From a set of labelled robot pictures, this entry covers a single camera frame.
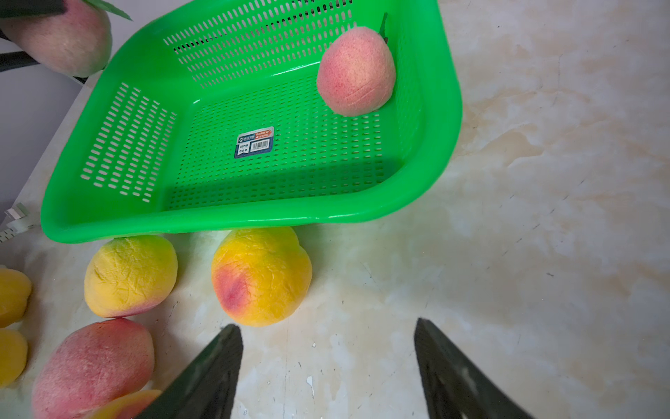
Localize yellow red peach below basket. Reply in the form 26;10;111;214
211;227;312;328

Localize green plastic basket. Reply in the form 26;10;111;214
40;1;462;244

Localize white power plug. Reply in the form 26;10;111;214
1;203;39;243

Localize pink peach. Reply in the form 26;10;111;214
317;26;396;117
1;1;131;78
31;318;155;418

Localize yellow peach with red spot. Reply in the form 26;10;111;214
0;268;32;328

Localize basket barcode label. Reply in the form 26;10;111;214
234;127;275;159

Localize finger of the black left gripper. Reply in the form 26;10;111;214
0;51;89;85
0;0;66;19

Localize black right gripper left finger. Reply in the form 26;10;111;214
138;324;244;419

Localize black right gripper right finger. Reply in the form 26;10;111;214
415;318;532;419

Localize yellow peach with green leaf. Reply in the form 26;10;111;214
0;328;28;388

